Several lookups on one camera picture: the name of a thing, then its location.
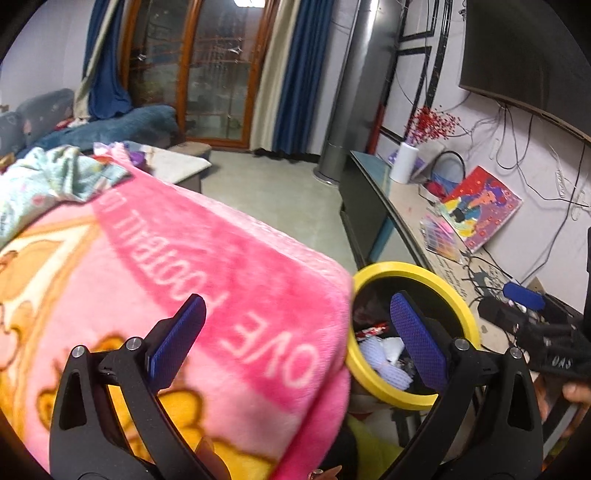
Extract white foam net bundle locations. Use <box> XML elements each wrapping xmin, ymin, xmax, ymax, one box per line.
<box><xmin>359</xmin><ymin>337</ymin><xmax>413</xmax><ymax>391</ymax></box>

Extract red snack wrapper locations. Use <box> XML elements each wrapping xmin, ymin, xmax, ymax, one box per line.
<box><xmin>355</xmin><ymin>322</ymin><xmax>390</xmax><ymax>341</ymax></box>

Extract yellow rimmed trash bin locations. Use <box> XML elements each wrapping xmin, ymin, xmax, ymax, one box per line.
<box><xmin>346</xmin><ymin>262</ymin><xmax>481</xmax><ymax>411</ymax></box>

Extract right hand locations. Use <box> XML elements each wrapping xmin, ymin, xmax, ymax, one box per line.
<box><xmin>562</xmin><ymin>382</ymin><xmax>591</xmax><ymax>418</ymax></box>

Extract green left sleeve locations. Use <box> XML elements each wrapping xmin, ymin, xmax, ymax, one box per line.
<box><xmin>346</xmin><ymin>415</ymin><xmax>403</xmax><ymax>480</ymax></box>

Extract white snack bag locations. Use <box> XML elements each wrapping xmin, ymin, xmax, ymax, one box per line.
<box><xmin>382</xmin><ymin>337</ymin><xmax>405</xmax><ymax>364</ymax></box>

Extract colourful painting canvas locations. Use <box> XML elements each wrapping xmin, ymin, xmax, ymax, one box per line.
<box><xmin>439</xmin><ymin>166</ymin><xmax>523</xmax><ymax>253</ymax></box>

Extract colour pencil set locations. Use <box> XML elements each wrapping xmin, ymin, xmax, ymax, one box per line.
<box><xmin>420</xmin><ymin>215</ymin><xmax>463</xmax><ymax>264</ymax></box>

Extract pink cartoon fleece blanket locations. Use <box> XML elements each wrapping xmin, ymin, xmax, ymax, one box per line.
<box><xmin>1</xmin><ymin>146</ymin><xmax>353</xmax><ymax>479</ymax></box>

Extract dark tv cabinet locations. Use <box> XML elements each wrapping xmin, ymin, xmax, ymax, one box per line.
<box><xmin>338</xmin><ymin>150</ymin><xmax>546</xmax><ymax>351</ymax></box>

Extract white cylinder vase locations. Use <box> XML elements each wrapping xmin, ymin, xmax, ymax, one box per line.
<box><xmin>390</xmin><ymin>142</ymin><xmax>419</xmax><ymax>184</ymax></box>

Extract red berry branches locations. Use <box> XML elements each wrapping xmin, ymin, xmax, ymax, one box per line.
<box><xmin>405</xmin><ymin>106</ymin><xmax>460</xmax><ymax>147</ymax></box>

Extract light blue patterned quilt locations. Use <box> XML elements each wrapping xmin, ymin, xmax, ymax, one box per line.
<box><xmin>1</xmin><ymin>145</ymin><xmax>130</xmax><ymax>246</ymax></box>

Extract low coffee table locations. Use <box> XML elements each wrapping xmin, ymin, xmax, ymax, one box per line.
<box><xmin>140</xmin><ymin>142</ymin><xmax>211</xmax><ymax>193</ymax></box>

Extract black television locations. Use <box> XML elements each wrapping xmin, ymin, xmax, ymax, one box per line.
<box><xmin>460</xmin><ymin>0</ymin><xmax>590</xmax><ymax>140</ymax></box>

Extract blue grey sofa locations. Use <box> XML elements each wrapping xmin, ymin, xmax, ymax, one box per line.
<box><xmin>1</xmin><ymin>89</ymin><xmax>179</xmax><ymax>158</ymax></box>

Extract grey tower air conditioner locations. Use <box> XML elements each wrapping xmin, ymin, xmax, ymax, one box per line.
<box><xmin>315</xmin><ymin>0</ymin><xmax>407</xmax><ymax>185</ymax></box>

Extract wooden glass door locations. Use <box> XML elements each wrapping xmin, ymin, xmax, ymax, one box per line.
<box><xmin>120</xmin><ymin>0</ymin><xmax>280</xmax><ymax>150</ymax></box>

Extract dark blue curtain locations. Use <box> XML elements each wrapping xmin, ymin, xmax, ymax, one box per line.
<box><xmin>273</xmin><ymin>0</ymin><xmax>335</xmax><ymax>155</ymax></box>

